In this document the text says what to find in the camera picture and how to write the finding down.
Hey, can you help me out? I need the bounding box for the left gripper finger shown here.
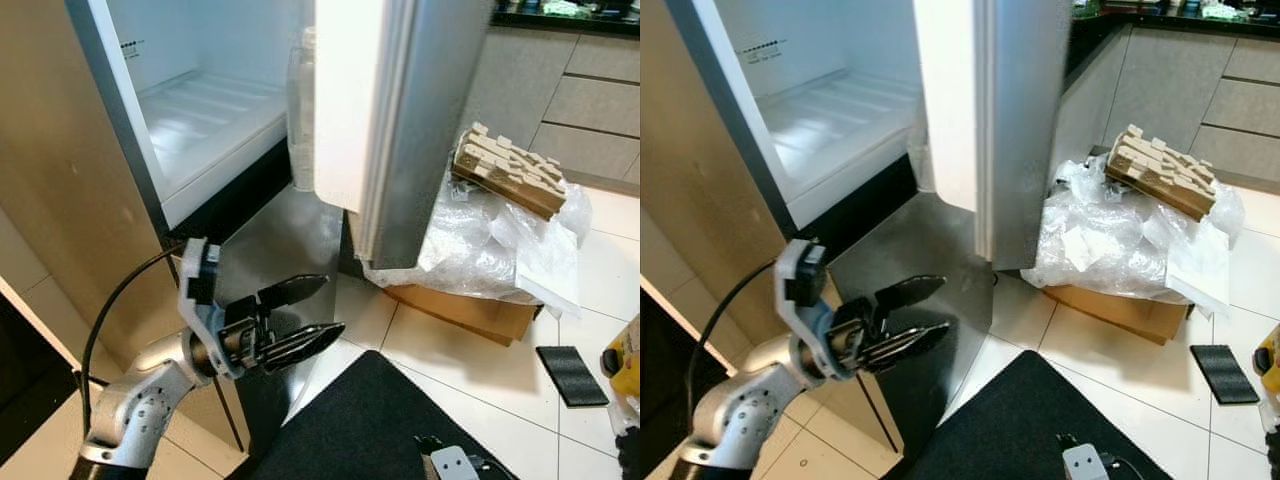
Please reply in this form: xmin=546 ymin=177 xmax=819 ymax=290
xmin=868 ymin=322 xmax=951 ymax=374
xmin=256 ymin=275 xmax=330 ymax=309
xmin=873 ymin=275 xmax=946 ymax=311
xmin=264 ymin=322 xmax=346 ymax=373

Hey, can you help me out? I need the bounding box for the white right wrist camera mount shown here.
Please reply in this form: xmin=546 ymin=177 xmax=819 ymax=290
xmin=1062 ymin=443 xmax=1103 ymax=480
xmin=428 ymin=445 xmax=471 ymax=480

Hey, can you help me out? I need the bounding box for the silver fridge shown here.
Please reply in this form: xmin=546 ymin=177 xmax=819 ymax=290
xmin=65 ymin=0 xmax=346 ymax=451
xmin=665 ymin=0 xmax=991 ymax=461

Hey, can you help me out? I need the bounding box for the translucent plastic bottle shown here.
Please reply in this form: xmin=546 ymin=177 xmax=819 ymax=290
xmin=288 ymin=30 xmax=317 ymax=191

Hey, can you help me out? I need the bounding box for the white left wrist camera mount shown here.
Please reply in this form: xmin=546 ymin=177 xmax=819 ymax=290
xmin=178 ymin=238 xmax=246 ymax=381
xmin=776 ymin=238 xmax=851 ymax=381

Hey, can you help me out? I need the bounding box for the black kitchen countertop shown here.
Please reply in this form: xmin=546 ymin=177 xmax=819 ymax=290
xmin=490 ymin=0 xmax=641 ymax=39
xmin=1065 ymin=0 xmax=1280 ymax=41

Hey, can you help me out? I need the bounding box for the beige moulded pulp packing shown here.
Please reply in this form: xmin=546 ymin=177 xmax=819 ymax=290
xmin=451 ymin=122 xmax=568 ymax=221
xmin=1105 ymin=124 xmax=1221 ymax=221

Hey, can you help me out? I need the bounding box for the black floor mat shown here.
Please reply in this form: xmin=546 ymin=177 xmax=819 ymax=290
xmin=228 ymin=350 xmax=521 ymax=480
xmin=880 ymin=350 xmax=1176 ymax=480

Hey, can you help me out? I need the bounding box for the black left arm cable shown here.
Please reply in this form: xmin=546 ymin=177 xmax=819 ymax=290
xmin=80 ymin=245 xmax=186 ymax=431
xmin=688 ymin=262 xmax=791 ymax=431

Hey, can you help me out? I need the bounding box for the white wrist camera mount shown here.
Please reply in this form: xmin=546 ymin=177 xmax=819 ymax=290
xmin=178 ymin=238 xmax=246 ymax=381
xmin=776 ymin=238 xmax=851 ymax=381
xmin=428 ymin=445 xmax=471 ymax=480
xmin=1062 ymin=443 xmax=1103 ymax=480

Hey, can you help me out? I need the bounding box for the grey kitchen cabinet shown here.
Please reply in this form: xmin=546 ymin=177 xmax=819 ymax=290
xmin=465 ymin=25 xmax=641 ymax=186
xmin=1050 ymin=25 xmax=1280 ymax=186

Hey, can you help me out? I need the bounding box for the small black ribbed pad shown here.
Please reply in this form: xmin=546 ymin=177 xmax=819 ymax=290
xmin=536 ymin=345 xmax=611 ymax=408
xmin=1190 ymin=344 xmax=1261 ymax=406

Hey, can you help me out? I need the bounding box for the clear plastic bubble wrap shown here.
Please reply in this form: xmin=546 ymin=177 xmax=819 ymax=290
xmin=1020 ymin=155 xmax=1246 ymax=319
xmin=362 ymin=165 xmax=593 ymax=319

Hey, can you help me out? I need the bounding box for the yellow object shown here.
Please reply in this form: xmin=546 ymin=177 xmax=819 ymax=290
xmin=600 ymin=340 xmax=641 ymax=401
xmin=1252 ymin=335 xmax=1280 ymax=401

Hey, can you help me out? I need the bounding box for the silver fridge freezer door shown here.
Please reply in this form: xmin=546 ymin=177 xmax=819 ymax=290
xmin=313 ymin=0 xmax=494 ymax=271
xmin=912 ymin=0 xmax=1073 ymax=271

